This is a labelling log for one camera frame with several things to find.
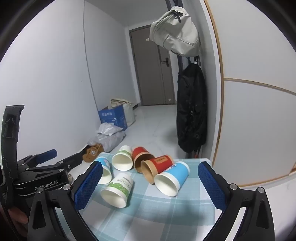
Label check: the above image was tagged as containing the blue plaid tablecloth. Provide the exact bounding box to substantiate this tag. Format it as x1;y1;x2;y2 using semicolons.
57;152;223;241

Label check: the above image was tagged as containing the grey door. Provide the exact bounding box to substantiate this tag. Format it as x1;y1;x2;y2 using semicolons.
129;26;176;106

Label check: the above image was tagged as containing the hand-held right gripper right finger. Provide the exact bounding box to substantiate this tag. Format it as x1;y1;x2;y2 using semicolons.
198;161;277;241

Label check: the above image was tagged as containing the plain red paper cup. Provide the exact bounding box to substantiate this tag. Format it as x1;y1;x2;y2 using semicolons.
132;146;154;173

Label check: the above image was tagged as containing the beige sack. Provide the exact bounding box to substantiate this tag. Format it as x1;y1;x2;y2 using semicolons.
110;98;136;127

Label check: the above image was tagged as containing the person's left hand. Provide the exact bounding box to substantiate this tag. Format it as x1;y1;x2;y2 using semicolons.
8;206;29;232

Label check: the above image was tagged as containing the white plastic bag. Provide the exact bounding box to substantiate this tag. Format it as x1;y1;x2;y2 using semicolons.
96;123;121;135

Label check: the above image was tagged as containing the small blue white paper cup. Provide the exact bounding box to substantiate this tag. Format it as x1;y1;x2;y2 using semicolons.
95;156;113;184

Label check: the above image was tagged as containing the large blue white paper cup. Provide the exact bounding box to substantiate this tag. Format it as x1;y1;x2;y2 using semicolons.
154;161;190;197

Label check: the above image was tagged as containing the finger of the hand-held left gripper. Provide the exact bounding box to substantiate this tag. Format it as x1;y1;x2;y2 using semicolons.
35;153;84;173
18;149;58;169

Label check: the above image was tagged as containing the white cup with green print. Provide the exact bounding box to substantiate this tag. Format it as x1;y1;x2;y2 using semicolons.
100;173;134;208

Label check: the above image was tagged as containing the dark coat rack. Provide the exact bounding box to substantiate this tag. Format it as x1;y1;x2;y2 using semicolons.
165;0;203;160

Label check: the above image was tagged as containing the white cup with green band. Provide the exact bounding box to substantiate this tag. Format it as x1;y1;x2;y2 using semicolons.
112;145;134;171

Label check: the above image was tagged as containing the blue cardboard box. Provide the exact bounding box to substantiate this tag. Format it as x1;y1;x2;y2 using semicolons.
98;104;128;131

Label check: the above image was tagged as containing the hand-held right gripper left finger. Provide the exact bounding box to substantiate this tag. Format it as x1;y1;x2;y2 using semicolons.
27;160;103;241

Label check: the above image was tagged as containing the grey plastic bag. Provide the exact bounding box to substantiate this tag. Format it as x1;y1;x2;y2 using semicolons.
88;130;127;153

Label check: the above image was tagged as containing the brown shoe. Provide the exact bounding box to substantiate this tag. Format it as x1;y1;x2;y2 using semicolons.
83;148;100;163
89;143;105;155

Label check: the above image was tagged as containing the black jacket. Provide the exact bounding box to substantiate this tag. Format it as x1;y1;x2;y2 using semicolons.
176;63;208;153

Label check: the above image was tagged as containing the red brown labelled paper cup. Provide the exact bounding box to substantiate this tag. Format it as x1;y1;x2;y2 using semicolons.
140;154;174;184

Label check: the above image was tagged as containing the grey backpack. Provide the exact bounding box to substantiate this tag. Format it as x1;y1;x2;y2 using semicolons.
149;6;201;57

